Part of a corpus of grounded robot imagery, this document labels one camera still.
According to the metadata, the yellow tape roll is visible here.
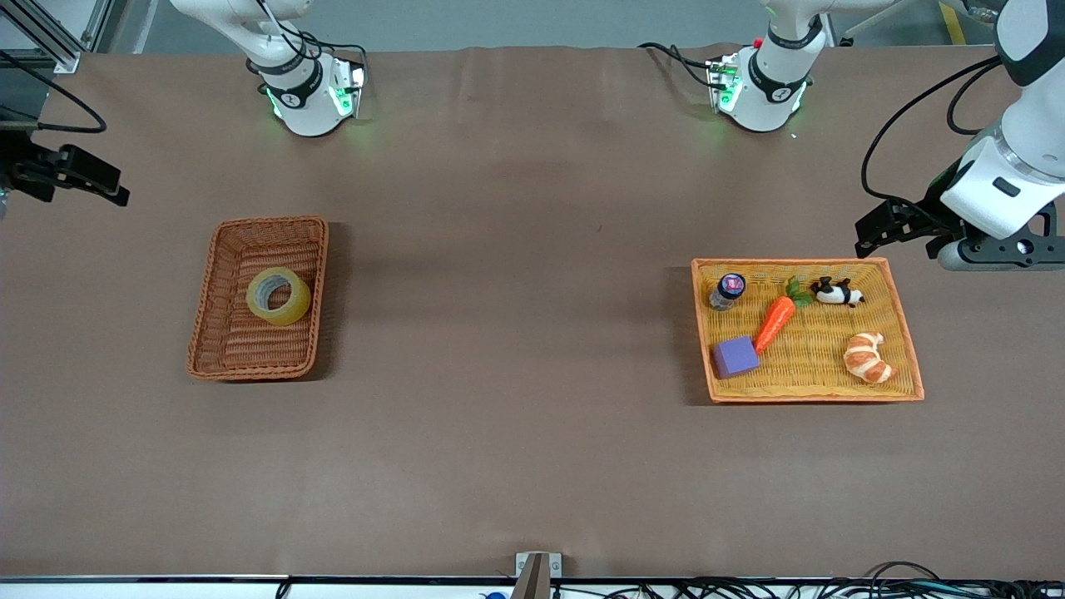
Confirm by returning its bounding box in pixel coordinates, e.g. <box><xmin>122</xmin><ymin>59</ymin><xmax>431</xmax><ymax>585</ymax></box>
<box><xmin>246</xmin><ymin>266</ymin><xmax>313</xmax><ymax>327</ymax></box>

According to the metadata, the yellow wicker tray basket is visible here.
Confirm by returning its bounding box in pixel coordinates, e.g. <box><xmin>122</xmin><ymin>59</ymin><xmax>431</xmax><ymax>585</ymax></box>
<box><xmin>691</xmin><ymin>257</ymin><xmax>926</xmax><ymax>404</ymax></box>

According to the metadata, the brown wicker basket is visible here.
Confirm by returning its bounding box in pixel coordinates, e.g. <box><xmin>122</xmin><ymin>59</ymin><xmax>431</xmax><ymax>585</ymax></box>
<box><xmin>186</xmin><ymin>216</ymin><xmax>330</xmax><ymax>382</ymax></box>

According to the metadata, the black white panda toy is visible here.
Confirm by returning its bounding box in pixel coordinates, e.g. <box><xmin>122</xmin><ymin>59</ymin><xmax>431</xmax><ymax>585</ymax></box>
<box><xmin>810</xmin><ymin>276</ymin><xmax>866</xmax><ymax>309</ymax></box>

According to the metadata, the toy croissant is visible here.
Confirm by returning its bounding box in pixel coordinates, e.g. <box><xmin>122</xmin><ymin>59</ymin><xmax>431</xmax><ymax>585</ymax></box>
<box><xmin>843</xmin><ymin>332</ymin><xmax>895</xmax><ymax>385</ymax></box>

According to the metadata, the orange toy carrot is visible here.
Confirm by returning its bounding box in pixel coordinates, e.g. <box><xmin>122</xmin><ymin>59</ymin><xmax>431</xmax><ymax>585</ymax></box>
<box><xmin>754</xmin><ymin>279</ymin><xmax>815</xmax><ymax>357</ymax></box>

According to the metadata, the small dark-capped bottle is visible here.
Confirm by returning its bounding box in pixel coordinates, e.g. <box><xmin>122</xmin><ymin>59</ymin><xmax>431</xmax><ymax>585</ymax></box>
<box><xmin>708</xmin><ymin>273</ymin><xmax>747</xmax><ymax>312</ymax></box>

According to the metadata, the purple foam block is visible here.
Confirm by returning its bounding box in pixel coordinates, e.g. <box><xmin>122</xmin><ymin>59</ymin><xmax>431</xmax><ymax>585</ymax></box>
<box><xmin>711</xmin><ymin>335</ymin><xmax>760</xmax><ymax>380</ymax></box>

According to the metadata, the brown table cover sheet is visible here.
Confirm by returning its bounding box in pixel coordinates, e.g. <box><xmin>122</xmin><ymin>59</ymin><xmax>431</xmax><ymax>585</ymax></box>
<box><xmin>0</xmin><ymin>46</ymin><xmax>1065</xmax><ymax>581</ymax></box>

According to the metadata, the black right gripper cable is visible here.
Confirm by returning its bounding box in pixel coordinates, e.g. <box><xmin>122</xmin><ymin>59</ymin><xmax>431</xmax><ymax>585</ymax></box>
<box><xmin>0</xmin><ymin>50</ymin><xmax>109</xmax><ymax>134</ymax></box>

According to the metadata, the long black arm cable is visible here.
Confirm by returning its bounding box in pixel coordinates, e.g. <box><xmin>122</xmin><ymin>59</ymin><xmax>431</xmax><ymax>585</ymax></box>
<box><xmin>859</xmin><ymin>54</ymin><xmax>1003</xmax><ymax>209</ymax></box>

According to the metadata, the short black arm cable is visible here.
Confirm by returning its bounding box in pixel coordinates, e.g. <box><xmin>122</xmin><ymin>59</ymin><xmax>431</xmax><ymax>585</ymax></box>
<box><xmin>947</xmin><ymin>62</ymin><xmax>1003</xmax><ymax>136</ymax></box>

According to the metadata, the aluminium frame profile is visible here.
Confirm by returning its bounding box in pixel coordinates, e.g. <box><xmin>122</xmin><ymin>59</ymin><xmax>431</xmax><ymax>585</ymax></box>
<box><xmin>0</xmin><ymin>0</ymin><xmax>113</xmax><ymax>74</ymax></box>

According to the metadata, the black left base cable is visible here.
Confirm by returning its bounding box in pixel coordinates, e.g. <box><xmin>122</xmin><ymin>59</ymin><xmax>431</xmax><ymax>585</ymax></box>
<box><xmin>639</xmin><ymin>42</ymin><xmax>718</xmax><ymax>88</ymax></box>

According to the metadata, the black base cable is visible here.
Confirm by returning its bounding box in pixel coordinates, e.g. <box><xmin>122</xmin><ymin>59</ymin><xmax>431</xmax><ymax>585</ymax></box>
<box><xmin>639</xmin><ymin>42</ymin><xmax>718</xmax><ymax>88</ymax></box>
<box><xmin>250</xmin><ymin>0</ymin><xmax>369</xmax><ymax>76</ymax></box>

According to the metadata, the black right base cable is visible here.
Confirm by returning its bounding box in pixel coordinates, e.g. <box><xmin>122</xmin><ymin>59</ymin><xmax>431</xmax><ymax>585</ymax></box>
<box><xmin>250</xmin><ymin>0</ymin><xmax>369</xmax><ymax>76</ymax></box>

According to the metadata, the black cable bundle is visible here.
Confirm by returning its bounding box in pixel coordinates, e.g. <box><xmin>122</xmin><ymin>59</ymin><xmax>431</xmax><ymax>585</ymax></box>
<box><xmin>549</xmin><ymin>562</ymin><xmax>1065</xmax><ymax>599</ymax></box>

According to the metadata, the metal table edge bracket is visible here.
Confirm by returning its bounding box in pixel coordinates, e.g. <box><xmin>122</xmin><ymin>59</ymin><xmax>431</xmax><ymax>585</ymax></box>
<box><xmin>514</xmin><ymin>552</ymin><xmax>562</xmax><ymax>599</ymax></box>

